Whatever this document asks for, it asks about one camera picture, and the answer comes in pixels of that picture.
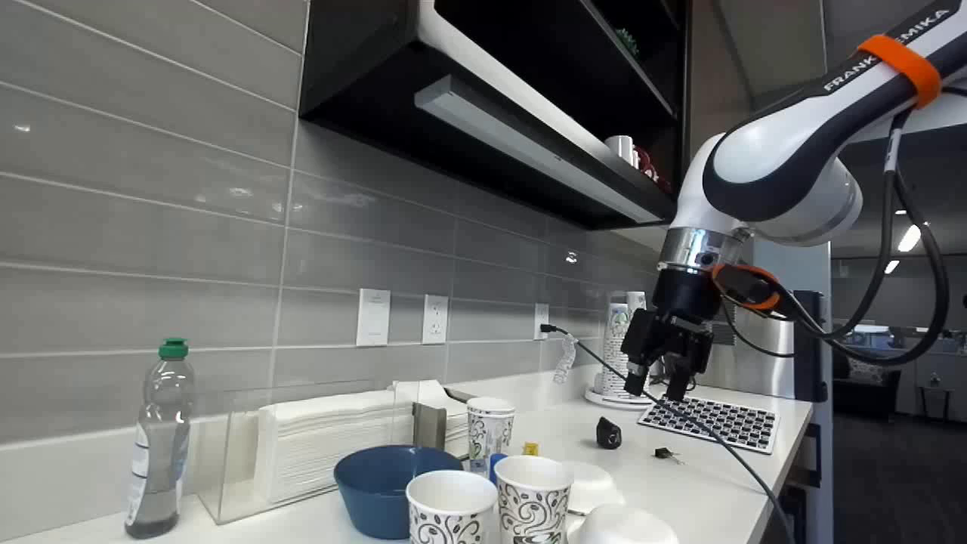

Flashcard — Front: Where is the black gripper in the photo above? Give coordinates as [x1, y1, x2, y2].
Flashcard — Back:
[620, 268, 722, 408]

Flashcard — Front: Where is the patterned paper cup stack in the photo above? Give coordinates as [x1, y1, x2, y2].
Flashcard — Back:
[601, 297, 631, 398]

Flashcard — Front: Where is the white paper cup stack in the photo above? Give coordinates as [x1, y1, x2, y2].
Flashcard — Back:
[625, 286, 653, 328]

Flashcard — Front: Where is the white napkin stack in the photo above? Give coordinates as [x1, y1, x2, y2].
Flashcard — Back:
[254, 389, 418, 509]

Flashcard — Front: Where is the black rounded small object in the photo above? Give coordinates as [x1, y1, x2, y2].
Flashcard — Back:
[591, 415, 625, 454]

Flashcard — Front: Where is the checkerboard calibration board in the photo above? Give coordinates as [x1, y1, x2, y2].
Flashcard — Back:
[639, 394, 779, 460]

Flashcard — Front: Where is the small translucent white object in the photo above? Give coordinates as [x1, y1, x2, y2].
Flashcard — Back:
[553, 336, 583, 386]

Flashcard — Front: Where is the red item on shelf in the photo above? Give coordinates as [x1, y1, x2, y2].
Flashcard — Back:
[639, 148, 675, 192]

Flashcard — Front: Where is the white mug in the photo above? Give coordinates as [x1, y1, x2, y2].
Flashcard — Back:
[604, 132, 644, 171]

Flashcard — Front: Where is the metal napkin holder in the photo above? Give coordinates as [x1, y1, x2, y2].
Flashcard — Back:
[407, 380, 474, 463]

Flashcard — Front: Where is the ceiling light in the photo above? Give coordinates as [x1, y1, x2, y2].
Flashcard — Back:
[896, 220, 928, 258]

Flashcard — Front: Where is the blue bowl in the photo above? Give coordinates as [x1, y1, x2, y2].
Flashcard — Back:
[332, 444, 464, 542]

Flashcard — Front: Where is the black upper cabinet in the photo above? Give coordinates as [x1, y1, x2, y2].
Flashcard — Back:
[298, 0, 691, 234]

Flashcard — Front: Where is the clear acrylic box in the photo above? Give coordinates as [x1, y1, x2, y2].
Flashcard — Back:
[194, 386, 449, 525]

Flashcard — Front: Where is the clear bottle with green cap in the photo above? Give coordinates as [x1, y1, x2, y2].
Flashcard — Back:
[121, 336, 196, 542]

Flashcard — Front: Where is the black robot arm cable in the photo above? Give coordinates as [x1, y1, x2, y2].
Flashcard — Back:
[718, 84, 956, 370]

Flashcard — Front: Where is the wooden wall cabinet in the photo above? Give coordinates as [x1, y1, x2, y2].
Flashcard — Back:
[688, 0, 827, 154]

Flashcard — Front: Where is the orange cable strap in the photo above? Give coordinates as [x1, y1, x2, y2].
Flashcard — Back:
[855, 31, 946, 110]

